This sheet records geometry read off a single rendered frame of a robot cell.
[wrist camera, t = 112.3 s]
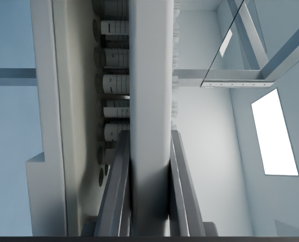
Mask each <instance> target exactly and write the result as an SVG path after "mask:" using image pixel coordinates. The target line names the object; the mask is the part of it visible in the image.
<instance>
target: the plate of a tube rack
mask: <svg viewBox="0 0 299 242"><path fill-rule="evenodd" d="M173 16H174V0H129V80H130V167H131V236H168V222H169V177H170V140H171V99H172V57H173Z"/></svg>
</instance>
